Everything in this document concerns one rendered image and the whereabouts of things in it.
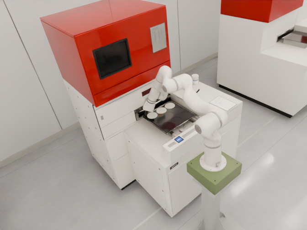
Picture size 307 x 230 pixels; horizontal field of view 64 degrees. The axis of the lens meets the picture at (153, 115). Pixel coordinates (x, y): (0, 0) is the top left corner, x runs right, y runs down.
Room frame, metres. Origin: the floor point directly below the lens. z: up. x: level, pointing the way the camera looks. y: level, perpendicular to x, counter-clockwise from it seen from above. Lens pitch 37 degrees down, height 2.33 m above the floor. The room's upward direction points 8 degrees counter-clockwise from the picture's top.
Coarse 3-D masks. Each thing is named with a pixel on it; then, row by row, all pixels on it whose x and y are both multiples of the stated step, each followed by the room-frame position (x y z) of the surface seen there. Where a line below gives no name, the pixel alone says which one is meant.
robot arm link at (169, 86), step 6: (162, 66) 1.68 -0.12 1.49; (162, 72) 1.63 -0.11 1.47; (168, 72) 1.58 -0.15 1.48; (156, 78) 1.71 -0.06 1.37; (162, 78) 1.65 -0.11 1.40; (168, 78) 1.52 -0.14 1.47; (162, 84) 1.50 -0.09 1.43; (168, 84) 1.47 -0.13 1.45; (174, 84) 1.47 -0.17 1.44; (168, 90) 1.45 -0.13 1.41; (174, 90) 1.46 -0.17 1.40
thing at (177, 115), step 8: (176, 104) 1.99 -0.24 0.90; (168, 112) 1.87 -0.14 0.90; (176, 112) 1.85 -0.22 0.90; (184, 112) 1.84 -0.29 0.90; (152, 120) 1.78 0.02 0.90; (160, 120) 1.77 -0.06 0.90; (168, 120) 1.75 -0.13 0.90; (176, 120) 1.73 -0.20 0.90; (184, 120) 1.72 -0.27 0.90; (168, 128) 1.64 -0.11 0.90
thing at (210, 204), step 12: (204, 192) 1.13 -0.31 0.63; (204, 204) 1.13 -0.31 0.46; (216, 204) 1.10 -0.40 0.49; (204, 216) 1.13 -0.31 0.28; (216, 216) 1.10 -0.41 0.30; (228, 216) 1.24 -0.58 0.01; (204, 228) 1.13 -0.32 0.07; (216, 228) 1.09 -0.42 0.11; (228, 228) 1.12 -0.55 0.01; (240, 228) 1.11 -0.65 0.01
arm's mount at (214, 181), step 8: (192, 160) 1.22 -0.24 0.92; (232, 160) 1.16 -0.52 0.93; (192, 168) 1.15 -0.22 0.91; (200, 168) 1.13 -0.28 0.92; (224, 168) 1.10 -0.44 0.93; (232, 168) 1.08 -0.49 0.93; (240, 168) 1.11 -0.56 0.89; (192, 176) 1.15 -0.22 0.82; (200, 176) 1.08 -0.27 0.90; (208, 176) 1.05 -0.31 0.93; (216, 176) 1.04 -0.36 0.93; (224, 176) 1.03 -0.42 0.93; (232, 176) 1.06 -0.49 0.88; (208, 184) 1.02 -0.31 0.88; (216, 184) 0.97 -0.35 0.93; (224, 184) 1.02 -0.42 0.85; (216, 192) 0.98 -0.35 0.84
